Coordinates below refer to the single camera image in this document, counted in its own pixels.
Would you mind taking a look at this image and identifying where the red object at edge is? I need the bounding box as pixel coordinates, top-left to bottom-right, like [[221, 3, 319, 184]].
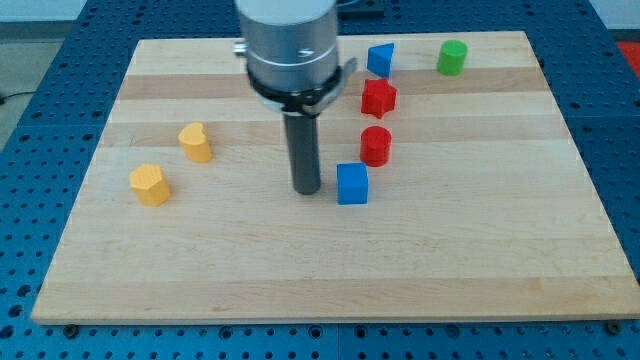
[[616, 41, 640, 77]]

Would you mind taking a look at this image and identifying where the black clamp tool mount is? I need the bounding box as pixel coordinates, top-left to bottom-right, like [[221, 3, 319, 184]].
[[247, 57, 358, 118]]

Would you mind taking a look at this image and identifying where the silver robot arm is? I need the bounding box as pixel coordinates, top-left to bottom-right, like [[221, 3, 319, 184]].
[[234, 0, 357, 195]]

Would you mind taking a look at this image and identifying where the red star block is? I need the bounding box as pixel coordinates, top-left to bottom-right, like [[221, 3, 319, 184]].
[[361, 78, 397, 119]]

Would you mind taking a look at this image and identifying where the green cylinder block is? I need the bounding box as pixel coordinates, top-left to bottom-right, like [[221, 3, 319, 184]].
[[437, 39, 468, 76]]

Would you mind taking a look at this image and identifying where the red cylinder block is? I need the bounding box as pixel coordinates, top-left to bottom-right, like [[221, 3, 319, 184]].
[[360, 126, 392, 167]]

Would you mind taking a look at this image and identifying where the blue cube block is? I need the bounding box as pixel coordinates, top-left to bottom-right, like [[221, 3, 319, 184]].
[[337, 162, 369, 205]]

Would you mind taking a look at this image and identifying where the blue triangle block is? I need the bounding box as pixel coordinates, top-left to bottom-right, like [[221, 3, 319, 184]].
[[366, 43, 395, 78]]

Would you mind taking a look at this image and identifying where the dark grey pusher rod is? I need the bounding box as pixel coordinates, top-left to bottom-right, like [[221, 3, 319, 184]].
[[283, 115, 321, 195]]

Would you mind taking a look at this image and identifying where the wooden board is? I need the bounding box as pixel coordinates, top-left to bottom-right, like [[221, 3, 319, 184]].
[[32, 31, 639, 325]]

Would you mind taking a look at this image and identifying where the yellow heart block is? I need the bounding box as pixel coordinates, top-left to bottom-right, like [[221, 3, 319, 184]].
[[178, 122, 212, 163]]

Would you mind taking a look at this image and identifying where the black cable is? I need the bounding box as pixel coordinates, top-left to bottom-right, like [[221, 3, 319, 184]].
[[0, 90, 35, 106]]

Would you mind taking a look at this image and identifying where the yellow hexagon block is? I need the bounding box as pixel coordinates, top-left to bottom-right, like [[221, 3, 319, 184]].
[[129, 164, 172, 207]]

